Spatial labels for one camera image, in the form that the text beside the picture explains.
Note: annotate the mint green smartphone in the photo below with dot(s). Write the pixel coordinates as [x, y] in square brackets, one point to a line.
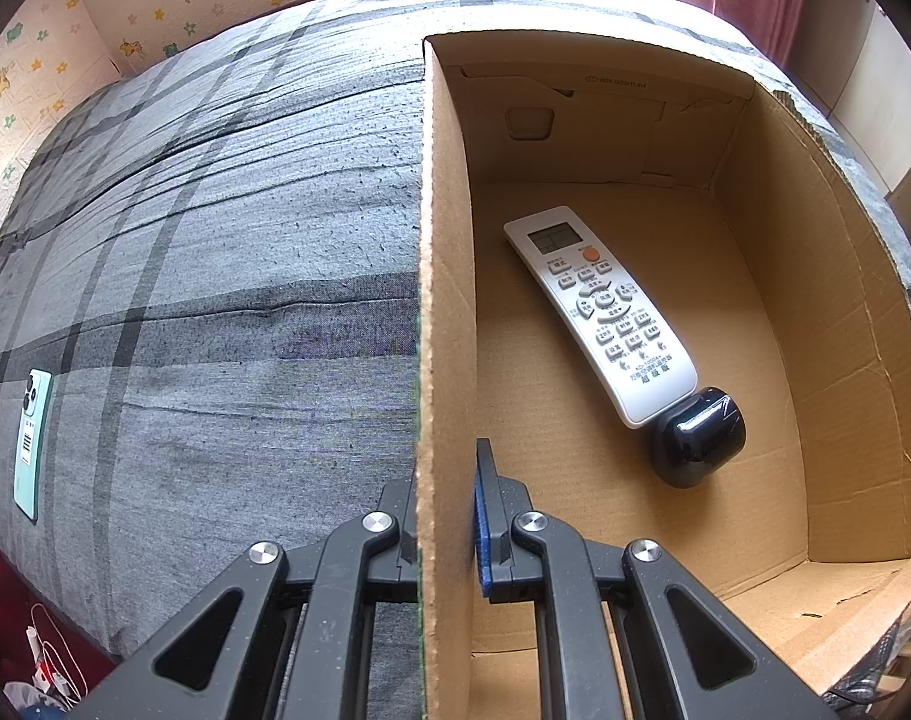
[32, 457]

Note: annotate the beige wall cabinet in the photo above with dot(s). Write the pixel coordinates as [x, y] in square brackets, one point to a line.
[875, 90]

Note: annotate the grey plaid bedsheet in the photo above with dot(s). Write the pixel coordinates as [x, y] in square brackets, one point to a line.
[238, 277]

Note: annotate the white air conditioner remote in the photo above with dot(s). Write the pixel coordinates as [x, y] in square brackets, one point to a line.
[605, 315]

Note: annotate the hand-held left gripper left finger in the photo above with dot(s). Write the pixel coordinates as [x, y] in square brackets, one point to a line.
[395, 514]

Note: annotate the dark plaid cloth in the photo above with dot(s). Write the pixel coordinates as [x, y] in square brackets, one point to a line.
[887, 667]

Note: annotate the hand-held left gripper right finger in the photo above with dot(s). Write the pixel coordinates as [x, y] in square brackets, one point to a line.
[485, 532]

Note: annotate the brown cardboard box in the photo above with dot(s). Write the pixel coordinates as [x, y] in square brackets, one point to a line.
[725, 540]

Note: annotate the black earbuds case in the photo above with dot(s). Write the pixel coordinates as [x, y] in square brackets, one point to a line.
[699, 439]

